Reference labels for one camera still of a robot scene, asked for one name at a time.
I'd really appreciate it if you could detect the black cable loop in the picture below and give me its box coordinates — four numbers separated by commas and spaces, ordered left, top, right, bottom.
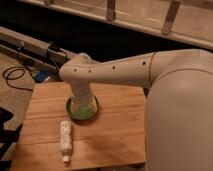
2, 65, 34, 92

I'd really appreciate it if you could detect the blue box on floor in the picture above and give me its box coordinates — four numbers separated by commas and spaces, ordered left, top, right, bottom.
34, 70, 50, 83

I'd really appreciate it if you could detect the black device on rail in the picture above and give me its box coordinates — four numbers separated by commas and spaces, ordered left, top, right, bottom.
46, 41, 67, 57

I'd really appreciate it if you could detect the metal floor rail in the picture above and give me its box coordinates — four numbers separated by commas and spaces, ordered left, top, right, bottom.
0, 25, 101, 76

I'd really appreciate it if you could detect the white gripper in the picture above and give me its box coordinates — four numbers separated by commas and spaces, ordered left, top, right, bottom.
71, 83, 92, 115

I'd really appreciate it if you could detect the white plastic bottle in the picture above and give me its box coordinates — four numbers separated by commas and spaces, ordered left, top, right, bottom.
60, 120, 72, 163

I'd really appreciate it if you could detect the wooden table board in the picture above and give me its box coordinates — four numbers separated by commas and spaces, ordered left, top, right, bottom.
11, 82, 145, 171

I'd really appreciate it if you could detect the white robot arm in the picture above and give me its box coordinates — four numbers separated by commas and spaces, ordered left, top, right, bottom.
60, 49, 213, 171

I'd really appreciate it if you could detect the green ceramic bowl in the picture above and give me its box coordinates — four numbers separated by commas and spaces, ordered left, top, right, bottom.
66, 96, 99, 121

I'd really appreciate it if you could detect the window frame ledge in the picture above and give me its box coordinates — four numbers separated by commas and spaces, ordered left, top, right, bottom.
20, 0, 213, 50

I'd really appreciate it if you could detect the black object at left edge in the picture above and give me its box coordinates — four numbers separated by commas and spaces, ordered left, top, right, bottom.
0, 107, 22, 167

